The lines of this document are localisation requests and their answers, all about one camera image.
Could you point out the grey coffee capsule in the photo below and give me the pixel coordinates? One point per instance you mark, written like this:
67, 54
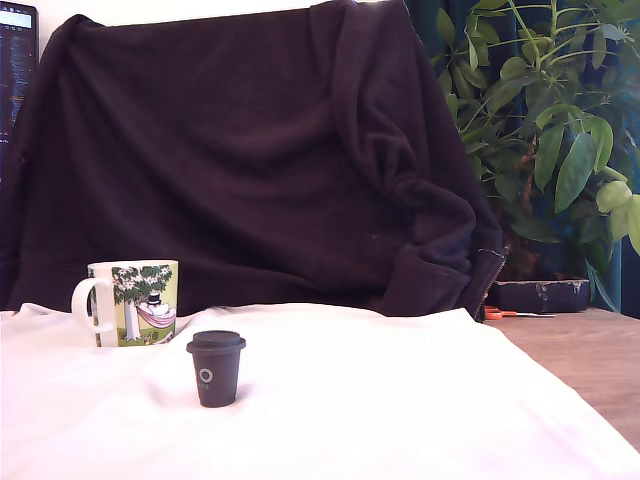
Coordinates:
216, 372

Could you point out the green illustrated coffee mug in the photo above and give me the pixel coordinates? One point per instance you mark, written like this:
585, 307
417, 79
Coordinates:
145, 305

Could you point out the dark draped garment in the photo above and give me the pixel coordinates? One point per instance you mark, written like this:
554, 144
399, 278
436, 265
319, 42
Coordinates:
225, 150

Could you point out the white table cloth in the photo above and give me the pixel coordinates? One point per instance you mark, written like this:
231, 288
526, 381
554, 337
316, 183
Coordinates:
350, 400

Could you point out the dark worn planter box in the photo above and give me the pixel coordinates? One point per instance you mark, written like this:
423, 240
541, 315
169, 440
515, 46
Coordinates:
540, 296

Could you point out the green leafy houseplant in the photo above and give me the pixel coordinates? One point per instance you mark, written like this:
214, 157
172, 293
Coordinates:
570, 160

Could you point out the black computer monitor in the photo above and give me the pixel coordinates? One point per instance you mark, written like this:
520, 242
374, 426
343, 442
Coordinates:
17, 75

